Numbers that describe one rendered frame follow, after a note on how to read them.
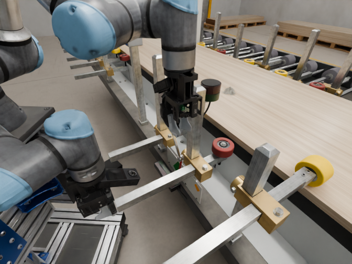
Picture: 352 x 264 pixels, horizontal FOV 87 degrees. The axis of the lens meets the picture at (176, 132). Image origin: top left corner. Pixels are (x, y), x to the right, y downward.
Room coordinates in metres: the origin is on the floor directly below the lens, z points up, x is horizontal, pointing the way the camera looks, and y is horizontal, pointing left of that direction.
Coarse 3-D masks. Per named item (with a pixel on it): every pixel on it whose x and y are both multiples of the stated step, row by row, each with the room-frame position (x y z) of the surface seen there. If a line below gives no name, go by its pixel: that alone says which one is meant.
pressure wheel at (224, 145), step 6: (216, 138) 0.55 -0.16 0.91; (222, 138) 0.55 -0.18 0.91; (216, 144) 0.51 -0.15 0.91; (222, 144) 0.51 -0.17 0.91; (228, 144) 0.52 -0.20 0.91; (216, 150) 0.49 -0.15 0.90; (222, 150) 0.48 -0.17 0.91; (228, 150) 0.48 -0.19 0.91; (222, 156) 0.48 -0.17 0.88; (228, 156) 0.48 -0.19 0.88
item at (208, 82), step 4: (204, 80) 0.53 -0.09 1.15; (208, 80) 0.53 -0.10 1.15; (212, 80) 0.53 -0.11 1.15; (216, 80) 0.53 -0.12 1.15; (204, 84) 0.50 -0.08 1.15; (208, 84) 0.50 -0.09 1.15; (212, 84) 0.50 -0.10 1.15; (216, 84) 0.50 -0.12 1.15; (208, 104) 0.52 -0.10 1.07; (204, 108) 0.49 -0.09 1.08; (204, 112) 0.52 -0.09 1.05
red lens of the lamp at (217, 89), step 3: (201, 81) 0.53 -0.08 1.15; (219, 81) 0.53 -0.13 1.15; (201, 84) 0.51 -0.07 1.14; (204, 87) 0.50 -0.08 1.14; (207, 87) 0.49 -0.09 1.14; (210, 87) 0.49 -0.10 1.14; (213, 87) 0.49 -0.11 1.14; (216, 87) 0.49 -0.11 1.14; (219, 87) 0.50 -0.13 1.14; (207, 90) 0.49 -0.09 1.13; (210, 90) 0.49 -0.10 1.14; (213, 90) 0.49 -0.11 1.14; (216, 90) 0.49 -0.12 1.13; (219, 90) 0.50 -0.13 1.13; (207, 93) 0.49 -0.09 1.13; (210, 93) 0.49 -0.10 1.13; (213, 93) 0.49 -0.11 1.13; (216, 93) 0.49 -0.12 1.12
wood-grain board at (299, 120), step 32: (224, 64) 1.40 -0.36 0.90; (224, 96) 0.90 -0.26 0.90; (256, 96) 0.90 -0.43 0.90; (288, 96) 0.90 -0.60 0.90; (320, 96) 0.90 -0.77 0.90; (224, 128) 0.62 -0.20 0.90; (256, 128) 0.62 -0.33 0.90; (288, 128) 0.62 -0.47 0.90; (320, 128) 0.62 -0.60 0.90; (288, 160) 0.44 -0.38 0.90; (320, 192) 0.31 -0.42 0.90
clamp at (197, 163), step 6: (186, 156) 0.49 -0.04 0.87; (186, 162) 0.48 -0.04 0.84; (192, 162) 0.46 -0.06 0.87; (198, 162) 0.46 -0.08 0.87; (204, 162) 0.46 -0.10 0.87; (198, 168) 0.43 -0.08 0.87; (210, 168) 0.43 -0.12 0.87; (198, 174) 0.42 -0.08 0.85; (204, 174) 0.41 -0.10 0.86; (210, 174) 0.42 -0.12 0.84; (204, 180) 0.41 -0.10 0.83
